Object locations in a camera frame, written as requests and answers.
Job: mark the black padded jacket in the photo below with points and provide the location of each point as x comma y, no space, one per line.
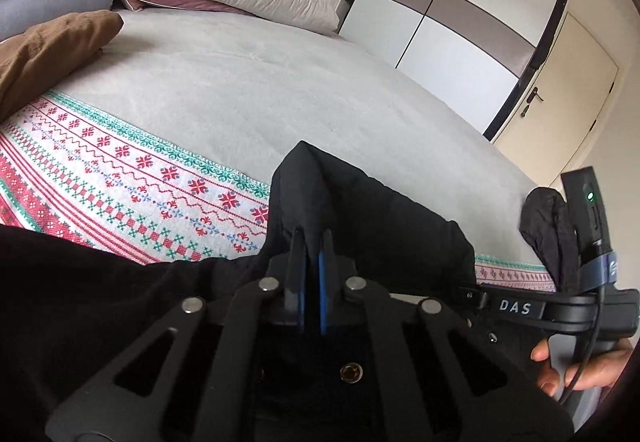
390,222

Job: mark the folded lavender blanket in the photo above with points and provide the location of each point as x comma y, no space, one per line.
50,5

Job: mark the person's right hand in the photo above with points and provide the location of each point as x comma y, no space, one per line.
590,369

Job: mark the brown cloth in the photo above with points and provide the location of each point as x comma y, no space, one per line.
45,52

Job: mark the red green patterned blanket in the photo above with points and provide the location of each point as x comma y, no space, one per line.
125,172

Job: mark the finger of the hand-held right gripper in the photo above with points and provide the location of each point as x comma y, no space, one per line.
472,298

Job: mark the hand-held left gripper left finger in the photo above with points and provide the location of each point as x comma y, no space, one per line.
300,282

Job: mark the white and taupe wardrobe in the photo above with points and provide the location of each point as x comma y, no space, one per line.
450,12

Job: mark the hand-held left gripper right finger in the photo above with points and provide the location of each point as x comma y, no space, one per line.
323,282

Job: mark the cream door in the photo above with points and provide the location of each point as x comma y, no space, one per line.
565,92

